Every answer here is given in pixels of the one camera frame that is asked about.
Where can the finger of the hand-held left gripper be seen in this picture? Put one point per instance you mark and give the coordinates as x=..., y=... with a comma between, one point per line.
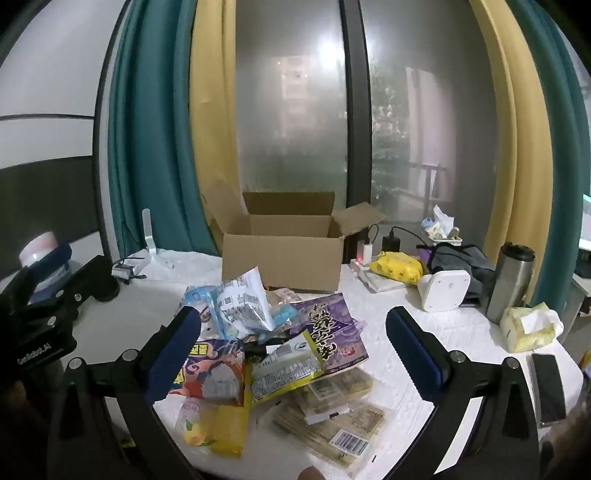
x=46, y=262
x=83, y=281

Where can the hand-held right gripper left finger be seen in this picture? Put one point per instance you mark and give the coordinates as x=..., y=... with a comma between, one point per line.
x=178, y=355

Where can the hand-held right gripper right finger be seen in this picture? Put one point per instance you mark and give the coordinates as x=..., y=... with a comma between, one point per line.
x=413, y=355

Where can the red cartoon snack packet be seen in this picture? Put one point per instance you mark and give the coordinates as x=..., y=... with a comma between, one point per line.
x=217, y=374

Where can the light blue snack packet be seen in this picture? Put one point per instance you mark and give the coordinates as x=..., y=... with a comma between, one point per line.
x=201, y=300

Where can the clear plastic bottles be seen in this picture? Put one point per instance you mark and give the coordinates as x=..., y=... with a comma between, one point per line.
x=244, y=304

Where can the small black snack packet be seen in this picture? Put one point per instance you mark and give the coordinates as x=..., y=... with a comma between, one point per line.
x=263, y=350

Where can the yellow lemon candy packet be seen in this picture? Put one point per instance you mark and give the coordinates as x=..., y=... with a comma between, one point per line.
x=221, y=429

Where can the clear cracker pack barcode label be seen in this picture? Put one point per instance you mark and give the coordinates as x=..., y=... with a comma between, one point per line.
x=323, y=429

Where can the clear bag brown snacks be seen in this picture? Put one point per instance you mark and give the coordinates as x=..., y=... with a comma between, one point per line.
x=282, y=296

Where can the cardboard box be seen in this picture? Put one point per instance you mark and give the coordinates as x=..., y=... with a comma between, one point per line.
x=281, y=258

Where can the person's right hand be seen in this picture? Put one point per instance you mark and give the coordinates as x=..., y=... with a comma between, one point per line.
x=310, y=474

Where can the jar with pink lid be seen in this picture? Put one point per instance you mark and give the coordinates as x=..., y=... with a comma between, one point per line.
x=39, y=244

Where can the white plastic device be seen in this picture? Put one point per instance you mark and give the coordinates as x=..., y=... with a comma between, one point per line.
x=443, y=288

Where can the white power strip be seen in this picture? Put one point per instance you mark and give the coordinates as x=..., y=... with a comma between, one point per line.
x=381, y=284

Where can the white phone stand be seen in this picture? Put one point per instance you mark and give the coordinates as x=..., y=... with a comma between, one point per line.
x=147, y=230

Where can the yellow wet wipes pack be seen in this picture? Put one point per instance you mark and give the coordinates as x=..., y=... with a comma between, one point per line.
x=397, y=267

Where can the purple cloth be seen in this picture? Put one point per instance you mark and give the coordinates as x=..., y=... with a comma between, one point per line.
x=425, y=256

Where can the grey bag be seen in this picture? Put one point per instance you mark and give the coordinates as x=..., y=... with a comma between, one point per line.
x=461, y=258

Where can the black power adapter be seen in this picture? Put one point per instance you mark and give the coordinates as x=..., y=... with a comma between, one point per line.
x=390, y=244

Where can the white charger plug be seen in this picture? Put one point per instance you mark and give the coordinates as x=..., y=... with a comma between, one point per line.
x=365, y=251

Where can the pale yellow tissue pack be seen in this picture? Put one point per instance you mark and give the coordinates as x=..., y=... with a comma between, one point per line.
x=526, y=330

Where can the steel thermos bottle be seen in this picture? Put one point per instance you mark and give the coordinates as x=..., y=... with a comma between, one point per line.
x=508, y=286

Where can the white tray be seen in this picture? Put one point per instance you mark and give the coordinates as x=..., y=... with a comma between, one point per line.
x=448, y=240

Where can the small blue white bag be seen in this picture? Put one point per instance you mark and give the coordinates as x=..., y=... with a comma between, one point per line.
x=429, y=228

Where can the black smartphone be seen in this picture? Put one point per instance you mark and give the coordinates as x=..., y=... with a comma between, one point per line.
x=547, y=387

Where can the teal curtain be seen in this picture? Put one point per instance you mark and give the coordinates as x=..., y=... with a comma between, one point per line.
x=147, y=138
x=549, y=161

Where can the yellow curtain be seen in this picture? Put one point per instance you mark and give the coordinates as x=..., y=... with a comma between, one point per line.
x=498, y=138
x=212, y=115

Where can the black window frame post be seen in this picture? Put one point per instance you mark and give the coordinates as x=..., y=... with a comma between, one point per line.
x=355, y=92

